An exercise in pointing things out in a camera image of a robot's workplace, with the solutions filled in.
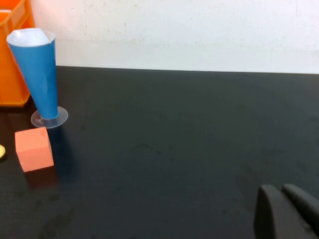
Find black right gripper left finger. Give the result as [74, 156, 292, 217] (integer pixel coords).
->
[253, 185, 318, 239]

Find blue paper cone cup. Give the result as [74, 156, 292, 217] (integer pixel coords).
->
[6, 28, 69, 129]

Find blue paper cone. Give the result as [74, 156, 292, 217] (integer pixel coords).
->
[6, 28, 59, 120]

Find orange plastic cutlery crate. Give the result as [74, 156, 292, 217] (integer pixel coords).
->
[0, 0, 35, 107]

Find orange foam cube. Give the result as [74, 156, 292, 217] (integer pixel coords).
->
[14, 126, 55, 173]

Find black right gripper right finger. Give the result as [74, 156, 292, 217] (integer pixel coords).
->
[281, 183, 319, 236]

